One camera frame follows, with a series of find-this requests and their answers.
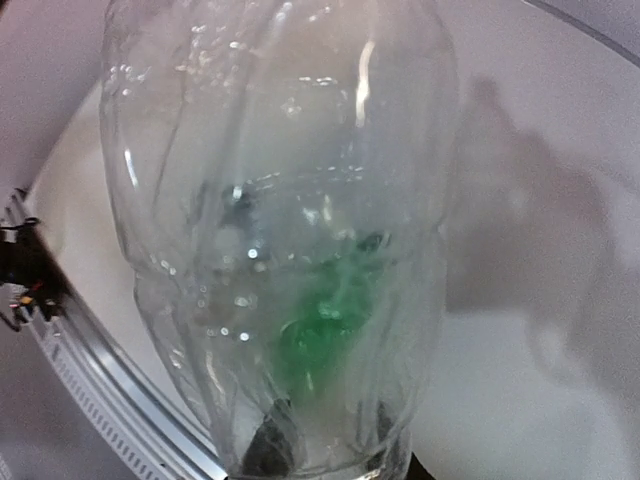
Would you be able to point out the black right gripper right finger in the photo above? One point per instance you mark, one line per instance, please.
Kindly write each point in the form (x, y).
(388, 439)

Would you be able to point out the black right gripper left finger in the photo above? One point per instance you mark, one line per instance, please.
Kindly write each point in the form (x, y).
(273, 448)

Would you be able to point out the green plastic bottle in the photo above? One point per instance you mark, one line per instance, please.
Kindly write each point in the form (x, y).
(335, 302)

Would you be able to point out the clear plastic bottle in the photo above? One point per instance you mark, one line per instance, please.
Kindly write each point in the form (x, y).
(245, 141)

